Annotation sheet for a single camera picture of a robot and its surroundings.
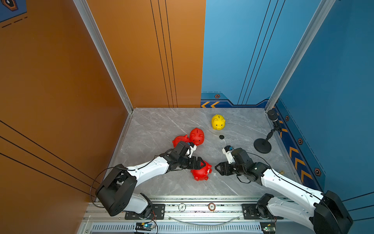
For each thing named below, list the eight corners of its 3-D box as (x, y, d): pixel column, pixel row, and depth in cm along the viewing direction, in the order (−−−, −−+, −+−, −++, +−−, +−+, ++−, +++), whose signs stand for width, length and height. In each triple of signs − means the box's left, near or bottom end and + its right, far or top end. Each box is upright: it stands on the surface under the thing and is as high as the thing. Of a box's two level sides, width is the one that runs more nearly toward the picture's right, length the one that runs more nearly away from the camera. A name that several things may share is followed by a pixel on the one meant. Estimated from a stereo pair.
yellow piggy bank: (215, 133, 107) (217, 125, 100) (209, 124, 112) (210, 116, 105) (224, 130, 109) (227, 122, 102) (218, 121, 114) (220, 113, 107)
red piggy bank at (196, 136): (187, 144, 101) (187, 136, 93) (193, 133, 106) (193, 125, 99) (200, 148, 99) (200, 141, 91) (204, 137, 104) (205, 129, 97)
